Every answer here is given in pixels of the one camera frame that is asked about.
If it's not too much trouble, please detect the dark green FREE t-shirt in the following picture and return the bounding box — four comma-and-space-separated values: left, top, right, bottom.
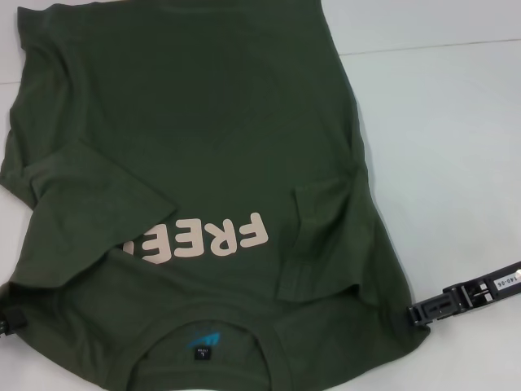
0, 0, 433, 391

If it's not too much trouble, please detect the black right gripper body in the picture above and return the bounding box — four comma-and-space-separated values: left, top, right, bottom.
442, 259, 521, 311

